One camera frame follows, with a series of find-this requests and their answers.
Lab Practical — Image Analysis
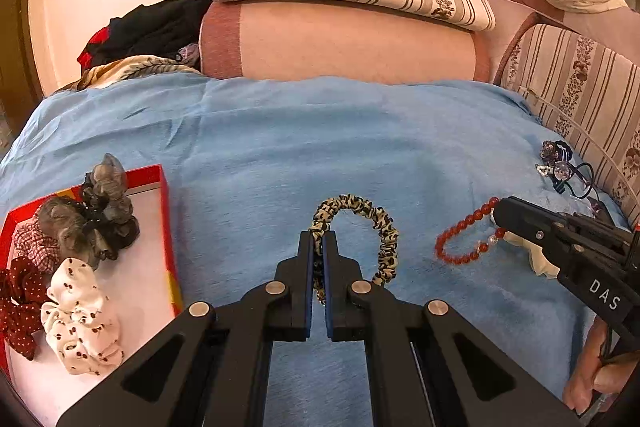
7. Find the cream polka dot organza scrunchie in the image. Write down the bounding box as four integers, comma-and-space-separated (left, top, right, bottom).
492, 213, 558, 279

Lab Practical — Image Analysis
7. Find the grey striped scrunchie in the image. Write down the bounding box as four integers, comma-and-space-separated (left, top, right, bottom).
38, 198, 101, 269

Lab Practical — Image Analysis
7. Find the black scalloped hair tie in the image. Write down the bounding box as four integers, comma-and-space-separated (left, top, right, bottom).
555, 139, 577, 164

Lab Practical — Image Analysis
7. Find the blue blanket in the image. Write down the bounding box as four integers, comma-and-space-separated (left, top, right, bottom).
0, 74, 632, 427

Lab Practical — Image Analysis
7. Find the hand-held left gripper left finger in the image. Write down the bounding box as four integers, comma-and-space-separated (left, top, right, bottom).
56, 230, 318, 427

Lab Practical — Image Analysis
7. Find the wooden door frame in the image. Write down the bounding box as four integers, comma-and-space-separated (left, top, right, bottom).
0, 0, 47, 110

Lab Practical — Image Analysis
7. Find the dark flat object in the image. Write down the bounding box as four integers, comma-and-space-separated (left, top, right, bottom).
586, 194, 619, 224

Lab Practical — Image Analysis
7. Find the red polka dot scrunchie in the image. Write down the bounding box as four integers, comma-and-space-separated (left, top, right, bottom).
0, 255, 52, 361

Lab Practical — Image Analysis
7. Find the red bead bracelet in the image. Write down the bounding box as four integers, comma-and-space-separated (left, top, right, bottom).
433, 195, 505, 266

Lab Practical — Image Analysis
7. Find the person's right hand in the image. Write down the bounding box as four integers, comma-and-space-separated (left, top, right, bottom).
562, 317, 640, 414

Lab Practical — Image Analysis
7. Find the leopard print scrunchie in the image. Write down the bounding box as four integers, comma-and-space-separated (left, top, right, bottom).
310, 193, 401, 306

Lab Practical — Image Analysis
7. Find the pink quilted bolster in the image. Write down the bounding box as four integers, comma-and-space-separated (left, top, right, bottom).
198, 0, 494, 84

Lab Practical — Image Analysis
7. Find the cream leaf print cloth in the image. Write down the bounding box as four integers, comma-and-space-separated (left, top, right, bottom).
54, 54, 202, 94

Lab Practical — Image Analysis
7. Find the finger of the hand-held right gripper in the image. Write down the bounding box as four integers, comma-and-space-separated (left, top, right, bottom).
493, 206, 628, 278
499, 195, 640, 250

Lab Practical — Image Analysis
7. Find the thin black hair elastic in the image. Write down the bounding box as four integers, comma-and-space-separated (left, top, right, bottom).
567, 162, 597, 200

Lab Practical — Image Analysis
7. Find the purple flower hair clip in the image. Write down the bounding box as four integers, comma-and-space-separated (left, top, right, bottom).
540, 141, 564, 164

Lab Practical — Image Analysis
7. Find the blue striped wristwatch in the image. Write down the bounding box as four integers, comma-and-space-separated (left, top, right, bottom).
549, 158, 577, 196

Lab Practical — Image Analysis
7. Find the white cherry print scrunchie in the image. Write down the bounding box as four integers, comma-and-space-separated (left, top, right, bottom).
40, 257, 125, 376

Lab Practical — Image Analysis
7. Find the pile of dark clothes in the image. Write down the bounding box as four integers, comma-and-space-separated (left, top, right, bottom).
76, 0, 214, 70

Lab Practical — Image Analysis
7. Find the red cardboard tray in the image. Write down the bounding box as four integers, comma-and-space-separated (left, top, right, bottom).
0, 164, 185, 390

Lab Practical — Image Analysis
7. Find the red plaid scrunchie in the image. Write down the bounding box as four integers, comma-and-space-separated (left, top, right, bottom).
12, 221, 62, 269

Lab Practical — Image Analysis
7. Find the black sheer scrunchie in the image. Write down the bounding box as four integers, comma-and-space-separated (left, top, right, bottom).
80, 153, 141, 259

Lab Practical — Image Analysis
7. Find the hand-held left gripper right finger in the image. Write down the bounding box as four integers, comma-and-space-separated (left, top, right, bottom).
323, 230, 582, 427

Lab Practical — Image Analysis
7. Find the striped floral sofa cushion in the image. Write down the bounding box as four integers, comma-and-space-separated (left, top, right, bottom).
494, 23, 640, 229

